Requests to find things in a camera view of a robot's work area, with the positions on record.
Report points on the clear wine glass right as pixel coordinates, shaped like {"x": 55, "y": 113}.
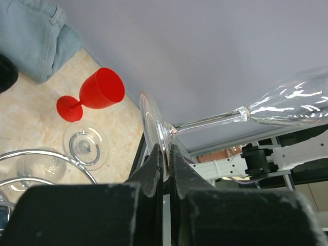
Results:
{"x": 87, "y": 143}

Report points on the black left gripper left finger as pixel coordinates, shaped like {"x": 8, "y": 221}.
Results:
{"x": 129, "y": 213}

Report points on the black floral blanket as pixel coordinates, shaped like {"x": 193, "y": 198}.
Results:
{"x": 8, "y": 74}

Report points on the grey blue cloth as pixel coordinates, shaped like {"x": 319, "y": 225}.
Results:
{"x": 36, "y": 38}

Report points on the red plastic wine glass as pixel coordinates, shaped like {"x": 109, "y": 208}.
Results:
{"x": 102, "y": 89}

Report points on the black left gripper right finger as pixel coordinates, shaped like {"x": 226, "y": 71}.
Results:
{"x": 204, "y": 215}

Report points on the clear wine glass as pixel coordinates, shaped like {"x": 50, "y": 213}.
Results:
{"x": 300, "y": 100}
{"x": 87, "y": 143}

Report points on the clear wine glass front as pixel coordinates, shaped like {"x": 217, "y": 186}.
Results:
{"x": 300, "y": 100}

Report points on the chrome wire wine glass rack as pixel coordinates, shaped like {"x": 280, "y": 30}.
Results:
{"x": 43, "y": 165}

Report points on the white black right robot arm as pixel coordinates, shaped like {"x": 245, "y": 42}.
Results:
{"x": 259, "y": 161}

